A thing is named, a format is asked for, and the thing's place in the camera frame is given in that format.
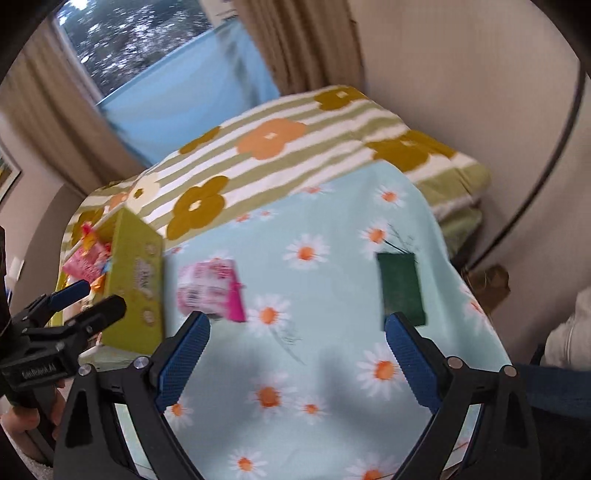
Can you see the framed wall picture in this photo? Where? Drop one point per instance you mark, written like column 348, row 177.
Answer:
column 7, row 177

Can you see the window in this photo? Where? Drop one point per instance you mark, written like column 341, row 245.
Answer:
column 129, row 41

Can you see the yellow cardboard box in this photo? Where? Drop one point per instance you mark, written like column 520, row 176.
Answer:
column 134, row 277

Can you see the dark green packet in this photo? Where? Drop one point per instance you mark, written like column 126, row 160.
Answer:
column 401, row 286

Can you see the white cloth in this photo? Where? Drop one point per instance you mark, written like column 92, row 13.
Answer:
column 570, row 337

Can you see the person's leg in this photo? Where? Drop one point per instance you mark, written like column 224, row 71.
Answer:
column 563, row 397

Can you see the light blue daisy sheet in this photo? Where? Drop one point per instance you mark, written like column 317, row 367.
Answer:
column 323, row 300

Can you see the striped floral blanket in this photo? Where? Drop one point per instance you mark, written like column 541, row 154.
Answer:
column 277, row 170

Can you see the beige curtain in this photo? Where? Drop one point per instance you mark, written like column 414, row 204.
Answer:
column 300, row 46
column 55, row 124

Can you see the person's left hand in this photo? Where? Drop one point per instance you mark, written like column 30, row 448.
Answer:
column 16, row 421

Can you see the pink snack packet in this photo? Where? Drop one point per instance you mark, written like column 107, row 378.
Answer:
column 85, row 265
column 207, row 286

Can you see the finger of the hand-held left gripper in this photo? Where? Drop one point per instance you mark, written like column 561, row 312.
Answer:
column 64, row 294
column 97, row 314

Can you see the brown paper bag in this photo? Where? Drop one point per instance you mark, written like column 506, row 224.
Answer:
column 491, row 284

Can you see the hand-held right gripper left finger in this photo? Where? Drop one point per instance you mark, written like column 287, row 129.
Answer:
column 184, row 355

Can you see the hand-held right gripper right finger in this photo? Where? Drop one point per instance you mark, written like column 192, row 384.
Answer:
column 411, row 364

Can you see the black curved tube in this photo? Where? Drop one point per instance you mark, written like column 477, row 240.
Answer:
column 497, row 245

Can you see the light blue panel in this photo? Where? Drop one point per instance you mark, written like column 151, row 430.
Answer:
column 194, row 92

